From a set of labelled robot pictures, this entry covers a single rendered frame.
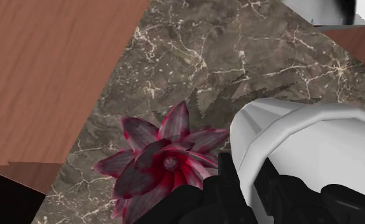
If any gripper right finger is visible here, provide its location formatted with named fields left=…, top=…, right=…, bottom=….
left=252, top=157, right=365, bottom=224

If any red leafy plant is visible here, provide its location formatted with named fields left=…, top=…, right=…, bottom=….
left=91, top=100, right=230, bottom=224

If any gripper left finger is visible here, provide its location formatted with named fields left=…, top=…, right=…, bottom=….
left=132, top=153, right=258, bottom=224

